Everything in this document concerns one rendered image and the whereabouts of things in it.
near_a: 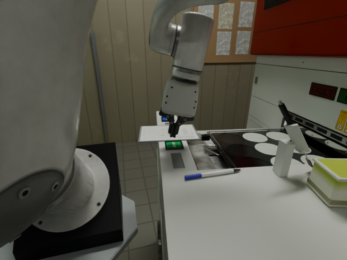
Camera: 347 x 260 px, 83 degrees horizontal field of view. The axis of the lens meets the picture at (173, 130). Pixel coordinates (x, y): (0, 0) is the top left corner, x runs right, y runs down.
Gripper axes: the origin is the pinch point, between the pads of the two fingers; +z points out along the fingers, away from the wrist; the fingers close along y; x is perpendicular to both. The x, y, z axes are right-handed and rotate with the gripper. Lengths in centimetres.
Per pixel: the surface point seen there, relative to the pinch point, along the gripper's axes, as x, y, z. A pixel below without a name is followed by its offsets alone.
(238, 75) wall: -238, -122, -15
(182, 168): 13.2, -2.1, 5.1
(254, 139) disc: -15.1, -36.9, 4.0
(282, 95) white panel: -35, -56, -14
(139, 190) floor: -101, 2, 104
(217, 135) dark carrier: -20.2, -23.2, 6.8
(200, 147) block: -10.3, -13.7, 9.3
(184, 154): 6.0, -3.5, 4.8
